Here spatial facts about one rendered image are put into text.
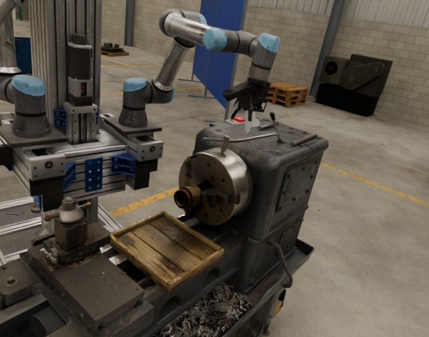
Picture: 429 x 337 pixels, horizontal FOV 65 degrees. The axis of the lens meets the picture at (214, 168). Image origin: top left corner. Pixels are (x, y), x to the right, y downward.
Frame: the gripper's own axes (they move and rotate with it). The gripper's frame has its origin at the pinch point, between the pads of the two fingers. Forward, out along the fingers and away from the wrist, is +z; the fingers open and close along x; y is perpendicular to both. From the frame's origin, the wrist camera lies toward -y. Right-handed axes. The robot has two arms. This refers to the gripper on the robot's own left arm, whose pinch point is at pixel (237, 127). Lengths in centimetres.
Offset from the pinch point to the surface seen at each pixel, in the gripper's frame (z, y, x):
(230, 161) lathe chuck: 13.1, -0.8, -4.0
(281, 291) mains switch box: 94, 54, -10
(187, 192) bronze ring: 24.6, -18.5, -9.5
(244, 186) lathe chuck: 20.4, 4.6, -11.3
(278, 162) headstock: 9.4, 17.8, -9.6
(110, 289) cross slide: 38, -49, -39
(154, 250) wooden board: 48, -28, -15
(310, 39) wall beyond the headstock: 21, 667, 835
